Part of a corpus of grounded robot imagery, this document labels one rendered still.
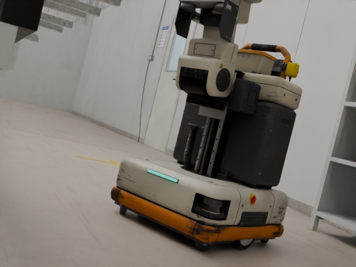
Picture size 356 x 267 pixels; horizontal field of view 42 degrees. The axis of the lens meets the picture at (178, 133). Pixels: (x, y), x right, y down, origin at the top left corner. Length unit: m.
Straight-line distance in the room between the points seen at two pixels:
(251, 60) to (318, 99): 1.90
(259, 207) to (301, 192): 1.95
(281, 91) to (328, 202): 1.37
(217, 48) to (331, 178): 1.58
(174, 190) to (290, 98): 0.72
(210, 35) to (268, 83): 0.35
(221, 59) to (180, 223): 0.73
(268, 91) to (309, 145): 1.98
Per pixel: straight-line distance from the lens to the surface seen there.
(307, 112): 4.21
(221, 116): 2.17
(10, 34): 1.08
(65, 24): 2.26
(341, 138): 3.33
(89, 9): 1.77
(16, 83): 12.60
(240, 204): 2.01
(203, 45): 2.11
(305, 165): 4.09
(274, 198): 2.26
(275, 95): 2.15
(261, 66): 2.31
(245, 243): 2.16
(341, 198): 3.44
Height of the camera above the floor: 0.50
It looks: 2 degrees down
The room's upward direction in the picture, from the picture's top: 14 degrees clockwise
